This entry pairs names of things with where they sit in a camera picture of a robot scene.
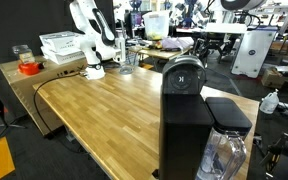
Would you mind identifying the background wooden desk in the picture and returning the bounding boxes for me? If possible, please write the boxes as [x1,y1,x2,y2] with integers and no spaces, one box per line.
[128,46,191,61]

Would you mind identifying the white stacked boxes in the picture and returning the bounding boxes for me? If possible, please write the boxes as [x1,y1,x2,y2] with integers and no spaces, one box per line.
[39,31,85,65]

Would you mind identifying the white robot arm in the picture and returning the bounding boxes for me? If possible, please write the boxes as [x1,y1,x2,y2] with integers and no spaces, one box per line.
[69,0,117,80]

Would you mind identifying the black coffee machine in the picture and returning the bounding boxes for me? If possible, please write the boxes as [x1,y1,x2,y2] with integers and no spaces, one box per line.
[158,55,214,180]

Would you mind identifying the beige cabinet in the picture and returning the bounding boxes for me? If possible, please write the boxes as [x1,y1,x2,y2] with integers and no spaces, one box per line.
[0,56,86,137]

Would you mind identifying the white plastic jug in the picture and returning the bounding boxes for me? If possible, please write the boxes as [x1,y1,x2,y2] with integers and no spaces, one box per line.
[259,90,279,114]

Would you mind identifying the clear plastic storage bin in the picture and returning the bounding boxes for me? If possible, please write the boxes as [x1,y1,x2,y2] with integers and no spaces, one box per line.
[143,10,169,40]

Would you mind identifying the white machine stand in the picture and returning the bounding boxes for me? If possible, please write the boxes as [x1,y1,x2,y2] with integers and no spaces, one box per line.
[205,0,278,78]

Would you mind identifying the cardboard box on floor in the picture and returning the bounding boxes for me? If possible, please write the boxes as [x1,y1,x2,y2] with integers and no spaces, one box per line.
[261,68,288,90]

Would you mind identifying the clear water tank black lid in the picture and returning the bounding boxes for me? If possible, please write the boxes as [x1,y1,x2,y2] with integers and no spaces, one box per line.
[195,97,252,180]

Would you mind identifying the black power cable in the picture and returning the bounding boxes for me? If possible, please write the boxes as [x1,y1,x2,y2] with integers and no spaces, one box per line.
[33,71,88,155]

